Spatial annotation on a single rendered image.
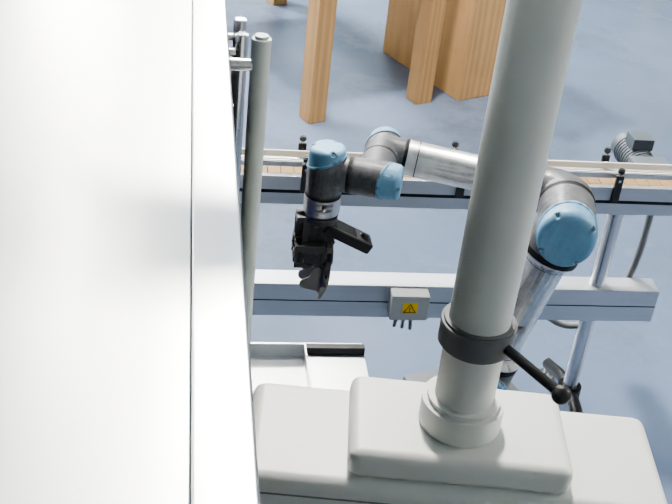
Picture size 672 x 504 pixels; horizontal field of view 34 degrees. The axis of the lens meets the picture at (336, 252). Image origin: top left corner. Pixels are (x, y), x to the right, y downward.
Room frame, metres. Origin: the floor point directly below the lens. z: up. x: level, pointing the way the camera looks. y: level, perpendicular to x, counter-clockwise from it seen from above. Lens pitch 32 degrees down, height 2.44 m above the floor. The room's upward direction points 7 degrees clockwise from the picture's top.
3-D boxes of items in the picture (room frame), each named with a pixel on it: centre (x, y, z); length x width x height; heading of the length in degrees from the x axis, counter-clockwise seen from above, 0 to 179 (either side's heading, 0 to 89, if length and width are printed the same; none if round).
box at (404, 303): (2.87, -0.24, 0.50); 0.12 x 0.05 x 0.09; 100
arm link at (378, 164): (2.00, -0.06, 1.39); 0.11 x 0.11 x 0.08; 84
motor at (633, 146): (3.26, -0.94, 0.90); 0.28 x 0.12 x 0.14; 10
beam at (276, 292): (2.94, -0.25, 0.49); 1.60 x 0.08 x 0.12; 100
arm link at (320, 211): (1.99, 0.04, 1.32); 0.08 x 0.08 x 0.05
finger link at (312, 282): (1.97, 0.04, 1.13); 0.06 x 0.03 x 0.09; 100
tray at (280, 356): (1.89, 0.19, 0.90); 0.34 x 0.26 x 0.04; 100
